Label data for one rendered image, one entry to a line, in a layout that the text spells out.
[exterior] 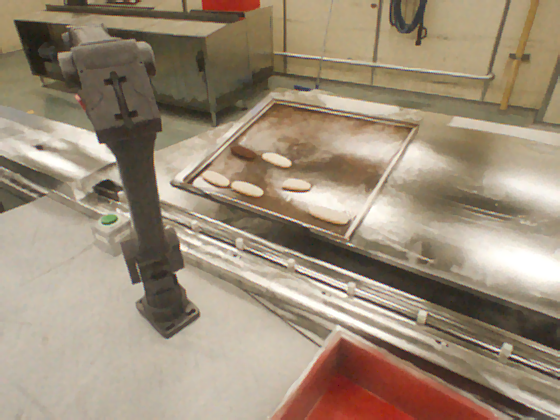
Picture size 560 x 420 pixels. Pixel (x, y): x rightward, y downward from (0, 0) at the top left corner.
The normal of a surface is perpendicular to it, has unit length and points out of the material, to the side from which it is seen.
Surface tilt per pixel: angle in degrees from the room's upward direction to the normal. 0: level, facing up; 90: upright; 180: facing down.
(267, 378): 0
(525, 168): 10
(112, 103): 45
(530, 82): 90
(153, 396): 0
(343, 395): 0
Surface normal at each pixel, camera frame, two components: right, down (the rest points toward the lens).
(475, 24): -0.55, 0.49
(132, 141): 0.41, 0.78
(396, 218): -0.14, -0.72
